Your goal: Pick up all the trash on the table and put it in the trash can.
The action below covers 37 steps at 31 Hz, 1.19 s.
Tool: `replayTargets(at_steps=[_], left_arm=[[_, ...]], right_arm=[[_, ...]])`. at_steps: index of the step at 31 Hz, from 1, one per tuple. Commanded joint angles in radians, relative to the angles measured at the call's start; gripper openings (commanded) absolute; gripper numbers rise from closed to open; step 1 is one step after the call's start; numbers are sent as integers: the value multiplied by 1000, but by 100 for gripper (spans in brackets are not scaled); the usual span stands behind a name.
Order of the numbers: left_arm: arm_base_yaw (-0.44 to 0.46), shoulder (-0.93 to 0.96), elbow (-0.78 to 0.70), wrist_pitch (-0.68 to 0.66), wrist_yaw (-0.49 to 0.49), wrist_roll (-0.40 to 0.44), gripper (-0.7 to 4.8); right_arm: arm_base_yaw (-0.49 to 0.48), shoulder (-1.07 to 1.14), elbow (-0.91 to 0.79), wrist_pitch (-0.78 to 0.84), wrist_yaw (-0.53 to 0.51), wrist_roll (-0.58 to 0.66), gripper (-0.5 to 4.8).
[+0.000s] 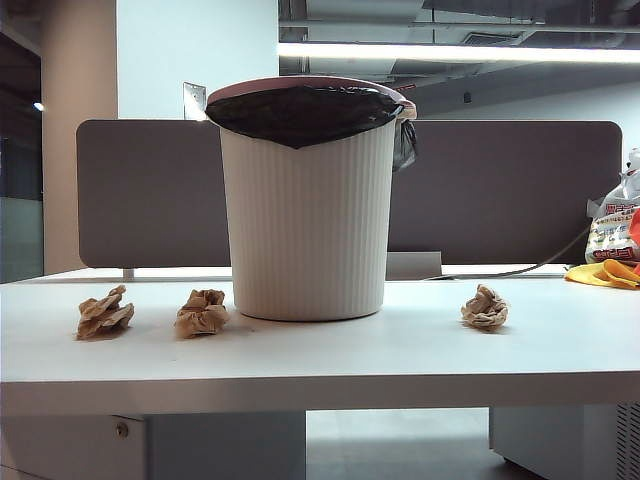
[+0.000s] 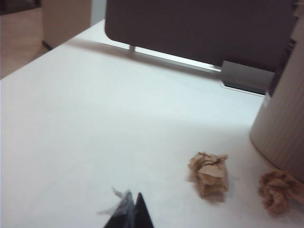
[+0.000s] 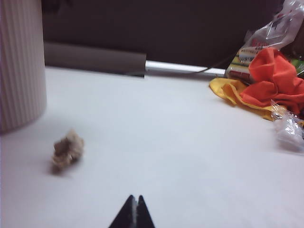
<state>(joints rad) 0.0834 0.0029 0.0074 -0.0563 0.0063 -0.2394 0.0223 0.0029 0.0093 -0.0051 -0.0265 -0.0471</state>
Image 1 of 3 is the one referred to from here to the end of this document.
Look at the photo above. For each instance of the pale brown paper ball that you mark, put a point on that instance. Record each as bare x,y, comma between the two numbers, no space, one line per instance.
485,310

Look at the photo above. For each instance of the white ribbed trash can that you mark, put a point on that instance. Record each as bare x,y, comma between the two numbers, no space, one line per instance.
310,225

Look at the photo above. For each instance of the black plastic trash bag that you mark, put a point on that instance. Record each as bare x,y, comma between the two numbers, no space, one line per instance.
300,115

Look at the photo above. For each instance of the grey desk divider panel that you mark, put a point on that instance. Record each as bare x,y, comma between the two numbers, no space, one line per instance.
150,200

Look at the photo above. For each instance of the long ceiling light strip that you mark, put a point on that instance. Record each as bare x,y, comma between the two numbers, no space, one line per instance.
450,52

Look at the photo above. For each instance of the white under-desk cabinet with lock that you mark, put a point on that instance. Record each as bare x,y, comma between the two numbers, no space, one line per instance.
200,445

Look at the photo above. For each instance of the yellow cloth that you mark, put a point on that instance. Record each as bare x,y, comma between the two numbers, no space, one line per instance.
595,275

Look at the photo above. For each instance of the printed plastic snack bag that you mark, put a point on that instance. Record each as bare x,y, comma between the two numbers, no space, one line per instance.
612,235

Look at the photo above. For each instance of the white under-desk cabinet with vents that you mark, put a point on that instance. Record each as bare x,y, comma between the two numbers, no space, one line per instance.
540,435

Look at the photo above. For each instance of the orange plastic item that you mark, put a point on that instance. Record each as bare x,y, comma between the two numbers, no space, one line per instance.
636,222

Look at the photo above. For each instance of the metal wall plate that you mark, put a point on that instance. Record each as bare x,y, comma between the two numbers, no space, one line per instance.
192,100

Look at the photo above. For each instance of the white divider bracket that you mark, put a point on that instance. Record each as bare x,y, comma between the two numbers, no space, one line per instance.
129,273

